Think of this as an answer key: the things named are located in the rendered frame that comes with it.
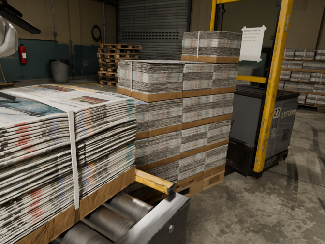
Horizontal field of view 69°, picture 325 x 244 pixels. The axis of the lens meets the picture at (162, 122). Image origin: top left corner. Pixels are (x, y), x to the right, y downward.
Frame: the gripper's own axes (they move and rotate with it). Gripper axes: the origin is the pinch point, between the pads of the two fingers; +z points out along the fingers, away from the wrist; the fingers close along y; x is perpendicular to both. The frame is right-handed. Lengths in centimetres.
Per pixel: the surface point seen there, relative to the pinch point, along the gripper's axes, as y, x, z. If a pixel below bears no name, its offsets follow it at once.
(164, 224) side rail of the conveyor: 22.1, 27.3, 23.3
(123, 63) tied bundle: -40, -65, 90
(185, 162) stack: 12, -25, 146
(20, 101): 6.9, 0.1, 2.7
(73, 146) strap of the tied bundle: 11.8, 14.0, 6.7
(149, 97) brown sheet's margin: -20, -36, 91
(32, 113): 8.3, 10.6, -0.3
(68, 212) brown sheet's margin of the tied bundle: 23.8, 13.8, 10.8
